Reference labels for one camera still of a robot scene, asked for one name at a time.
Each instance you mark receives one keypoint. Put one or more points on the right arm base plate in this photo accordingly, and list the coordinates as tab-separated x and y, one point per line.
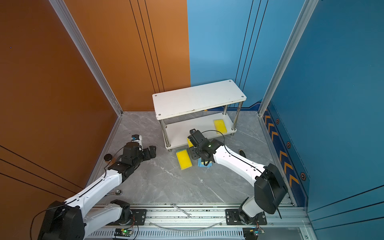
234	217

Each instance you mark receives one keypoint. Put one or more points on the aluminium corner post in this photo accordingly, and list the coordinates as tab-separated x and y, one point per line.
302	21
78	39

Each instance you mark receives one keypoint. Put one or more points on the left circuit board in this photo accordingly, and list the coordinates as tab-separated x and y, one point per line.
125	233

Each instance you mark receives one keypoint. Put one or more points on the right aluminium corner post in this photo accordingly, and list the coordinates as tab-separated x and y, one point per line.
302	21

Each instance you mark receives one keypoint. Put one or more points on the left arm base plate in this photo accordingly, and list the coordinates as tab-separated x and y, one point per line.
137	218

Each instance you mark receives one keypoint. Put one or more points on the aluminium front rail frame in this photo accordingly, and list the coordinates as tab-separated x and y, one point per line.
206	222

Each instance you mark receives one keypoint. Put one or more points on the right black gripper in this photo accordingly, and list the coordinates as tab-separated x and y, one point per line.
194	156

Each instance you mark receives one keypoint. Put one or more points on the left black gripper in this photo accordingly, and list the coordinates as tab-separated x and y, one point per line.
153	152

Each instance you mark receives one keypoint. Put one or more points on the white two-tier shelf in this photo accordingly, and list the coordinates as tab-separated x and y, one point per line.
195	99

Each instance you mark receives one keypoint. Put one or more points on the brown jar black lid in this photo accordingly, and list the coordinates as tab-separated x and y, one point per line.
108	157

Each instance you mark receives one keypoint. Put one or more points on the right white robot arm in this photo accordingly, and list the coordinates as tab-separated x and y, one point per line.
269	185

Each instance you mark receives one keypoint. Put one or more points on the black handled screwdriver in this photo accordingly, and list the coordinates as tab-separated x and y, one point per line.
242	153

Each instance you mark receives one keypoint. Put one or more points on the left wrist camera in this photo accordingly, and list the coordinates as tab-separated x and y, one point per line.
137	138

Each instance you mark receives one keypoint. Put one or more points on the left aluminium corner post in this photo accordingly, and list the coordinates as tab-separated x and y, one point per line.
78	39

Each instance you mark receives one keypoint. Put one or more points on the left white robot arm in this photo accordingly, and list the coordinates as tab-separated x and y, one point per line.
74	219

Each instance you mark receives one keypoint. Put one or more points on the circuit board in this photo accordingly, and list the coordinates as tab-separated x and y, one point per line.
251	233
125	233

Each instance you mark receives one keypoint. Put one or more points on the yellow sponge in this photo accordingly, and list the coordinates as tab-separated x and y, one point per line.
184	159
220	126
190	143

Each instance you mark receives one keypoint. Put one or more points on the blue sponge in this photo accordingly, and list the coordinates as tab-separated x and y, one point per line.
204	164

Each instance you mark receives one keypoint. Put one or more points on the right circuit board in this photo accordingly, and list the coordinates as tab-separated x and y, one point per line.
251	233

